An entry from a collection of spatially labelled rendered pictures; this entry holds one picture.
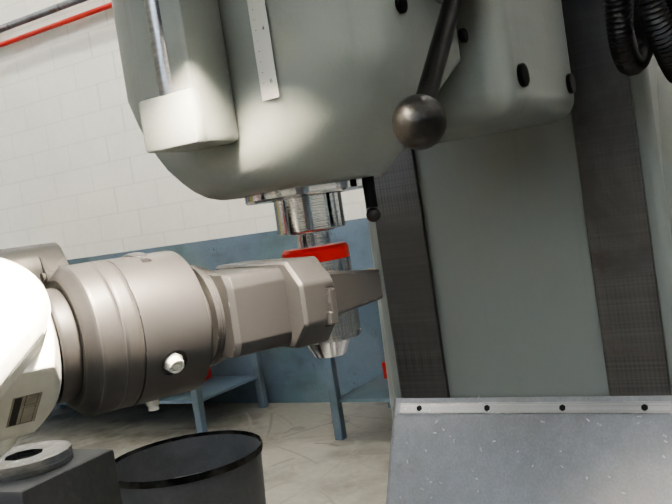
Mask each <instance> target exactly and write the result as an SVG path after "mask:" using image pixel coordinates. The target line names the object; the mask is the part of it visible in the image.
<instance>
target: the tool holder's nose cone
mask: <svg viewBox="0 0 672 504"><path fill-rule="evenodd" d="M350 340H351V338H350V339H346V340H342V341H337V342H332V343H325V344H317V345H310V346H308V348H309V349H310V351H311V352H312V353H313V355H314V356H315V358H331V357H336V356H340V355H343V354H345V353H346V352H347V349H348V346H349V343H350Z"/></svg>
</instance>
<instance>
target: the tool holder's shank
mask: <svg viewBox="0 0 672 504"><path fill-rule="evenodd" d="M332 229H335V228H332ZM332 229H326V230H319V231H313V232H306V233H299V234H292V235H289V236H293V235H297V236H296V240H297V246H298V248H299V249H304V248H312V247H318V246H324V245H329V243H330V237H329V231H327V230H332Z"/></svg>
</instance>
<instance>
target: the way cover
mask: <svg viewBox="0 0 672 504"><path fill-rule="evenodd" d="M405 408H406V409H405ZM429 409H430V412H429ZM637 416H642V418H641V417H637ZM587 418H588V419H589V420H590V421H589V422H588V421H587V420H586V419H587ZM437 420H438V421H437ZM436 421H437V422H436ZM540 421H544V423H542V422H540ZM435 422H436V424H435ZM639 422H640V423H639ZM649 422H652V423H651V424H649V425H648V424H647V423H649ZM597 423H599V424H597ZM637 423H639V424H637ZM600 424H601V425H602V426H600ZM442 428H443V429H444V430H445V431H443V430H442ZM433 432H437V434H434V433H433ZM663 434H664V435H666V436H667V438H665V437H664V436H662V435H663ZM449 436H451V437H449ZM454 439H455V443H454ZM494 440H495V441H496V442H493V441H494ZM664 440H666V441H668V443H666V442H663V441H664ZM406 441H408V444H406ZM480 447H481V450H482V452H481V450H480ZM425 449H427V452H426V451H425ZM517 451H519V453H517ZM560 451H562V452H560ZM663 455H664V456H665V457H666V458H665V459H664V458H663ZM407 460H408V461H409V463H407ZM517 461H519V463H517ZM532 465H533V467H532ZM560 465H562V466H563V467H564V468H562V467H561V466H560ZM472 470H473V471H474V472H473V471H472ZM586 476H588V479H586ZM608 476H610V477H611V478H609V477H608ZM428 477H429V480H427V479H428ZM476 478H478V480H476ZM430 481H432V483H430ZM440 482H442V484H441V483H440ZM421 488H423V489H425V490H422V489H421ZM477 490H478V491H479V492H477ZM621 492H623V493H625V494H623V493H621ZM400 496H401V497H402V498H399V497H400ZM431 497H432V498H431ZM430 498H431V499H430ZM386 504H672V395H655V396H563V397H479V399H478V397H471V398H394V404H393V418H392V431H391V444H390V458H389V471H388V484H387V498H386Z"/></svg>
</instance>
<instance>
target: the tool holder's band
mask: <svg viewBox="0 0 672 504"><path fill-rule="evenodd" d="M349 255H350V254H349V247H348V244H347V243H346V242H334V243H329V245H324V246H318V247H312V248H304V249H299V248H295V249H290V250H285V251H283V253H282V254H281V256H282V258H293V257H306V256H315V257H316V258H317V259H318V261H319V262H324V261H330V260H335V259H340V258H345V257H348V256H349Z"/></svg>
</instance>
